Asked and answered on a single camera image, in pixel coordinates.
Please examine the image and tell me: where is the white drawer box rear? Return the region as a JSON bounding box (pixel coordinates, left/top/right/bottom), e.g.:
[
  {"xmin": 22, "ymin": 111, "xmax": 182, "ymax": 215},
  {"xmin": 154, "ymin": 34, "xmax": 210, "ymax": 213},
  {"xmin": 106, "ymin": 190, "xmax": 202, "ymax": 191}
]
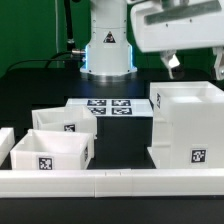
[{"xmin": 32, "ymin": 105, "xmax": 97, "ymax": 137}]

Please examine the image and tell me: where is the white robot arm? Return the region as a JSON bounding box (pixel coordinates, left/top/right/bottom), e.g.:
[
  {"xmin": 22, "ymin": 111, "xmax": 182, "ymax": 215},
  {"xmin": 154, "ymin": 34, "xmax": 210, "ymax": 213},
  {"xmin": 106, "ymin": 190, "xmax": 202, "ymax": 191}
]
[{"xmin": 81, "ymin": 0, "xmax": 224, "ymax": 80}]

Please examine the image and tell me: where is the white fiducial marker plate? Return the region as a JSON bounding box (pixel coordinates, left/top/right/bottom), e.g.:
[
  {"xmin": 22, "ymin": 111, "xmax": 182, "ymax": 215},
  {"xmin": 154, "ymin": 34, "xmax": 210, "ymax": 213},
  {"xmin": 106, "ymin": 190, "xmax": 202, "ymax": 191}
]
[{"xmin": 66, "ymin": 98, "xmax": 153, "ymax": 117}]

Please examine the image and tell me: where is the white drawer cabinet frame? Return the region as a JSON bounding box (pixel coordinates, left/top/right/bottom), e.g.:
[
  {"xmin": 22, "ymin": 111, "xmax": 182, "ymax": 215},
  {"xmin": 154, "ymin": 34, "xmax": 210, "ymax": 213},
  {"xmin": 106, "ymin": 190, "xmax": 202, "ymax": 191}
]
[{"xmin": 149, "ymin": 81, "xmax": 224, "ymax": 169}]

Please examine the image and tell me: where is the white front barrier rail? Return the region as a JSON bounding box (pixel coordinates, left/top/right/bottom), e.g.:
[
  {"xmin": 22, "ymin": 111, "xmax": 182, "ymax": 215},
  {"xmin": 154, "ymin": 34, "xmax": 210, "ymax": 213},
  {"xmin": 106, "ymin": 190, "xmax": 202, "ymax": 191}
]
[{"xmin": 0, "ymin": 169, "xmax": 224, "ymax": 198}]

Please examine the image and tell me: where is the white drawer box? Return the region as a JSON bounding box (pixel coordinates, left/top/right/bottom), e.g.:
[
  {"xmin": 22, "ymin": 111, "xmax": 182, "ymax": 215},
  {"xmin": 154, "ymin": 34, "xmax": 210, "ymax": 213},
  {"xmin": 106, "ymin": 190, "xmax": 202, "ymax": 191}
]
[
  {"xmin": 32, "ymin": 105, "xmax": 97, "ymax": 137},
  {"xmin": 10, "ymin": 129, "xmax": 94, "ymax": 170}
]

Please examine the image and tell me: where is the white left barrier block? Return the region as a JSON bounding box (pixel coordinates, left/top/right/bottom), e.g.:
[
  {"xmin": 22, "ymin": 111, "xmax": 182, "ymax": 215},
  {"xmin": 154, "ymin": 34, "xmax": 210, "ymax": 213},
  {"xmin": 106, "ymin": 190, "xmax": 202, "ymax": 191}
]
[{"xmin": 0, "ymin": 127, "xmax": 15, "ymax": 166}]

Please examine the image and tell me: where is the white drawer box front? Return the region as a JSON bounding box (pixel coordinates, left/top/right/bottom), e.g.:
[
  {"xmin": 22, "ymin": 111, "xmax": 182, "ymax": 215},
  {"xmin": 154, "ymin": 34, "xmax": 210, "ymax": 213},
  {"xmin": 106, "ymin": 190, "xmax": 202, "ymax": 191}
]
[{"xmin": 10, "ymin": 129, "xmax": 94, "ymax": 170}]

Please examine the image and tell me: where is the black cable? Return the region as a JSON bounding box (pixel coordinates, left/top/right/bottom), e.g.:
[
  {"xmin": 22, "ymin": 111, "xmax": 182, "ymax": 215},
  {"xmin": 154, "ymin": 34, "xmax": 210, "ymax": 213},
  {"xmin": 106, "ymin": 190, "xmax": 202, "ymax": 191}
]
[{"xmin": 4, "ymin": 49, "xmax": 88, "ymax": 78}]

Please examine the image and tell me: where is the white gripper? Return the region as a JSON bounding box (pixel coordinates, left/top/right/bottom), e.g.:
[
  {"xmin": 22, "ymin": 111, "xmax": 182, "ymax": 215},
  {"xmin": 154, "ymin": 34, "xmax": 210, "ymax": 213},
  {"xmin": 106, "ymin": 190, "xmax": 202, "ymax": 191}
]
[{"xmin": 130, "ymin": 0, "xmax": 224, "ymax": 80}]

